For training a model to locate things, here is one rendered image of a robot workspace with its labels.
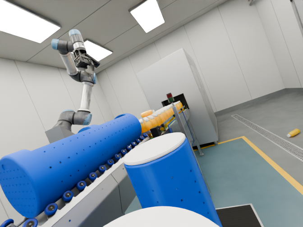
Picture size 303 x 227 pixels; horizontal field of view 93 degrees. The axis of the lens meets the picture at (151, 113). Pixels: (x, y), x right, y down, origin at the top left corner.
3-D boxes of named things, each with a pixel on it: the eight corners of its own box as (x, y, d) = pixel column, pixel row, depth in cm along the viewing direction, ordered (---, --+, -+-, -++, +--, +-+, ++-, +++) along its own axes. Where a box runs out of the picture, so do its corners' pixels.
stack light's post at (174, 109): (207, 196, 166) (171, 107, 161) (207, 193, 170) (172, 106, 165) (210, 195, 165) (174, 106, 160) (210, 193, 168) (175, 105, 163)
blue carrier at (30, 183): (13, 217, 67) (-12, 160, 64) (121, 143, 145) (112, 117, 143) (48, 221, 54) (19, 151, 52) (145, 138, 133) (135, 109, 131)
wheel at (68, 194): (59, 197, 64) (60, 194, 64) (68, 190, 68) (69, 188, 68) (66, 204, 63) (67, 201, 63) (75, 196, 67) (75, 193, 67)
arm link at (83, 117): (74, 125, 139) (82, 73, 150) (91, 126, 142) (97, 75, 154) (71, 124, 127) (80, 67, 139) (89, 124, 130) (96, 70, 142)
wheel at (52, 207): (41, 211, 58) (42, 208, 57) (52, 202, 62) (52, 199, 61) (48, 218, 57) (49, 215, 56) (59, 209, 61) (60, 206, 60)
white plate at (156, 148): (198, 133, 53) (199, 136, 53) (166, 131, 79) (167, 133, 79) (130, 170, 44) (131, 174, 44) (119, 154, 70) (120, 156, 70)
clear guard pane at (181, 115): (184, 166, 156) (167, 125, 154) (193, 140, 227) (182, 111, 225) (185, 166, 156) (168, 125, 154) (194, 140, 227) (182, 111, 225)
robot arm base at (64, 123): (46, 131, 120) (51, 122, 126) (63, 139, 130) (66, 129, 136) (58, 125, 115) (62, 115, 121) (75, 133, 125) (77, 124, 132)
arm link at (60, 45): (71, 73, 148) (52, 33, 103) (82, 74, 151) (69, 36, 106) (68, 83, 144) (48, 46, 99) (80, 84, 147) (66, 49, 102)
